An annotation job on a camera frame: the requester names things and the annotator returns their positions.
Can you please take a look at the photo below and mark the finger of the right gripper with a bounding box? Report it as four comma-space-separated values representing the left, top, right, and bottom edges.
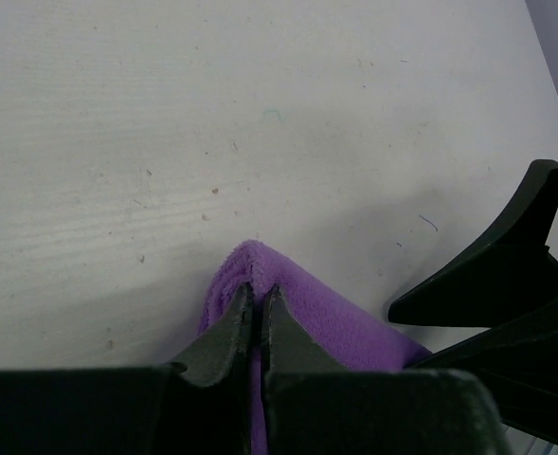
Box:
411, 298, 558, 445
387, 159, 558, 328

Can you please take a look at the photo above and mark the purple grey microfiber towel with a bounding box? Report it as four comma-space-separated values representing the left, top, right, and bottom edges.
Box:
197, 239, 434, 455

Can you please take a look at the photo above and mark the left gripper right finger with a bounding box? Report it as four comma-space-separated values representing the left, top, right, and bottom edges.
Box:
261, 286, 511, 454

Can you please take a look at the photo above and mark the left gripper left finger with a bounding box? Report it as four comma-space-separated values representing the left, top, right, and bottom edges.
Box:
0, 284, 253, 454

